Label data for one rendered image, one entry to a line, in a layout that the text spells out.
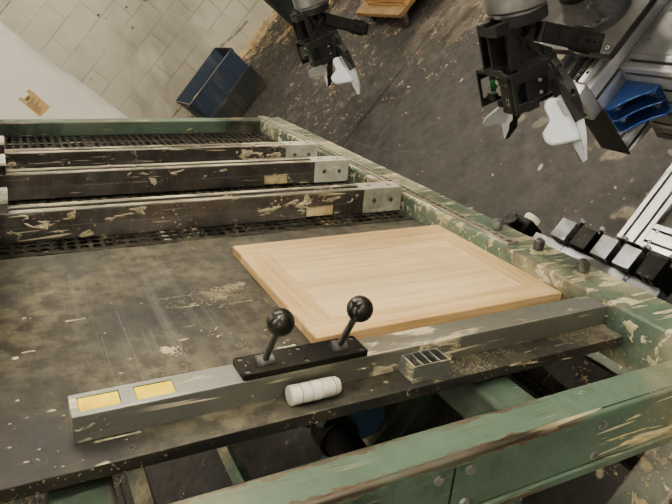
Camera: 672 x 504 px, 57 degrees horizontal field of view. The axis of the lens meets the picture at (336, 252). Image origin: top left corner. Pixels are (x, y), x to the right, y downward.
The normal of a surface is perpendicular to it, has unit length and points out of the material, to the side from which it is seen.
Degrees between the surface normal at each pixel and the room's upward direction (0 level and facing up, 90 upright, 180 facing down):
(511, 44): 90
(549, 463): 90
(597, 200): 0
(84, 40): 90
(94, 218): 90
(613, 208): 0
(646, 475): 0
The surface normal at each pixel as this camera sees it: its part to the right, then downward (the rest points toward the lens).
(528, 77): 0.45, 0.36
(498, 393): 0.07, -0.93
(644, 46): -0.64, -0.51
